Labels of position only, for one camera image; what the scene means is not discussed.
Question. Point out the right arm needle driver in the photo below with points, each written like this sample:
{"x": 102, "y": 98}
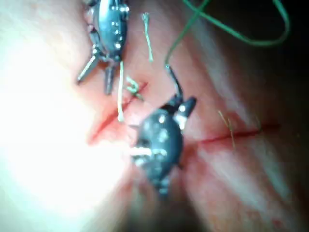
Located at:
{"x": 158, "y": 142}

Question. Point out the right arm needle driver jaw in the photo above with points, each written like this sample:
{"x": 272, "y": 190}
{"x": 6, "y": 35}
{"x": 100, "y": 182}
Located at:
{"x": 174, "y": 104}
{"x": 187, "y": 108}

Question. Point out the left arm needle driver jaw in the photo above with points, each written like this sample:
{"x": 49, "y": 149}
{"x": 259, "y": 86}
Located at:
{"x": 109, "y": 79}
{"x": 87, "y": 69}

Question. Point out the left arm needle driver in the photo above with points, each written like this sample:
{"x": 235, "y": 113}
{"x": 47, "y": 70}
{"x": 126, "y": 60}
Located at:
{"x": 109, "y": 26}

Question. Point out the curved steel needle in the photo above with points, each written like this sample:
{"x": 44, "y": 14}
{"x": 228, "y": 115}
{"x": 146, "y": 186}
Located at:
{"x": 175, "y": 81}

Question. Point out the blue stitching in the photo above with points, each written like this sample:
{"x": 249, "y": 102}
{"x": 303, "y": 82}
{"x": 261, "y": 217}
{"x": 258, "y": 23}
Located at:
{"x": 131, "y": 85}

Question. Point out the cut-off blue thread piece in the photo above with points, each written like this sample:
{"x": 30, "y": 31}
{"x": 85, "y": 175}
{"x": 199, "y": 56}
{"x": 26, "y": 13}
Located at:
{"x": 147, "y": 36}

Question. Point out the tissue pad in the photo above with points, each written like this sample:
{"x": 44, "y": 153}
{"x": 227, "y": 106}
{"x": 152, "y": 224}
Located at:
{"x": 241, "y": 169}

